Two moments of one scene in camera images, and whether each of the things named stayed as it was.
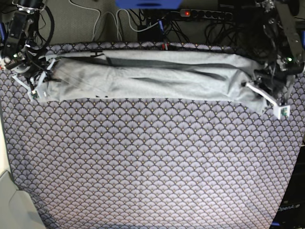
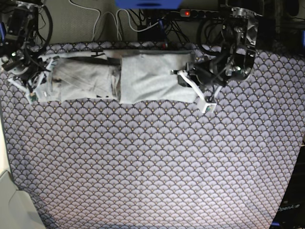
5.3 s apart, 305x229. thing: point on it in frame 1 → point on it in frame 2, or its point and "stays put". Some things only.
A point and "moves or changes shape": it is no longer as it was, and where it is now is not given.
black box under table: x=151 y=35 stays put
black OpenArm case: x=290 y=213 stays put
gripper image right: x=274 y=74 → x=207 y=74
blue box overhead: x=148 y=4 stays put
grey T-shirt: x=177 y=77 moves or changes shape
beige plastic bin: x=17 y=211 stays put
